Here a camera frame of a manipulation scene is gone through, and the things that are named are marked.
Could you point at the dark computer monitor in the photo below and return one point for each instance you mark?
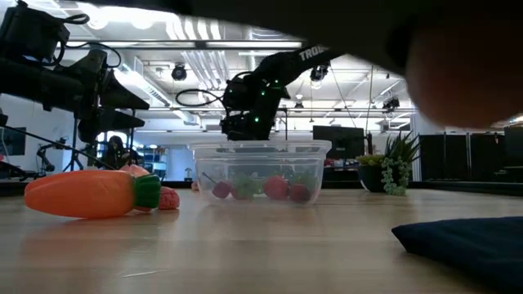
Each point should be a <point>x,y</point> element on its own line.
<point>514,143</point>

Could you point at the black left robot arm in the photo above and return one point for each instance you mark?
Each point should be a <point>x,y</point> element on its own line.
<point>28,32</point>

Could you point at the small green toy produce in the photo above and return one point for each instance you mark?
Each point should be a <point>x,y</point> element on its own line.
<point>305,179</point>

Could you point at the pink toy raspberry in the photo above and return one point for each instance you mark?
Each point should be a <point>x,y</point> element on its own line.
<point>168,199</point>

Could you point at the small red toy strawberry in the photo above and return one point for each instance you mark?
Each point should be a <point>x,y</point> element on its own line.
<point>299,193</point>

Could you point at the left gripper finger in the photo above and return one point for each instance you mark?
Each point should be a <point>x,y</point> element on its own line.
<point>118,98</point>
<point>110,122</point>

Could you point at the red toy cherry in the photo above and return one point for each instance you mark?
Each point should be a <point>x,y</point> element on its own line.
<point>221,190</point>

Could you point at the black ceiling spotlight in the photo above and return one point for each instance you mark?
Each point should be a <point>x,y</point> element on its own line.
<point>391,103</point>
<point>318,73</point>
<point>179,73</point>

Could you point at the black computer monitor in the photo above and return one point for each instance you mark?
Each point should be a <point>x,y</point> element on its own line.
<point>339,141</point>

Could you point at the person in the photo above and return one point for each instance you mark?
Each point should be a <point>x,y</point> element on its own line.
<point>116,153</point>

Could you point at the black office partition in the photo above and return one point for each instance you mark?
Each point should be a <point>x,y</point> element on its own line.
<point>457,155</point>

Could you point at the black tripod stand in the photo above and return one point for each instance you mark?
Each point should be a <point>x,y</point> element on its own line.
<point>74,151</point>

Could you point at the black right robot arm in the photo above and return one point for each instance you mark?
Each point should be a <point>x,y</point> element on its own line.
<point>286,65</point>

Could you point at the clear plastic tupperware container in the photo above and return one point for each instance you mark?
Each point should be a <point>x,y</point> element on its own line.
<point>310,159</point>

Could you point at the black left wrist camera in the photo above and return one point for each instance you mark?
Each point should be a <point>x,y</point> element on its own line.
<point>89,61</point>

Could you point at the orange toy carrot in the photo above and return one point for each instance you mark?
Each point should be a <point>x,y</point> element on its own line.
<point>81,194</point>

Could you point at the black background robot arm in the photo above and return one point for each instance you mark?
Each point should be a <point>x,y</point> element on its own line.
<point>49,155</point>

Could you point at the dark blue folded cloth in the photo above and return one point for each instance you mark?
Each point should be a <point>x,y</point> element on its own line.
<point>470,249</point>

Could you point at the large red toy strawberry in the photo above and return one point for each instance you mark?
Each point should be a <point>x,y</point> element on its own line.
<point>245,187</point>

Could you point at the dark wall screen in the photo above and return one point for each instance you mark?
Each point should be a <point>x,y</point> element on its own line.
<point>12,141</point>

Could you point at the potted green succulent plant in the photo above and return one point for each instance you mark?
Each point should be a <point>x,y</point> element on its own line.
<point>402,155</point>

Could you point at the person's hand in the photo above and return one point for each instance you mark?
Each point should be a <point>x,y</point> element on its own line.
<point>470,81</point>

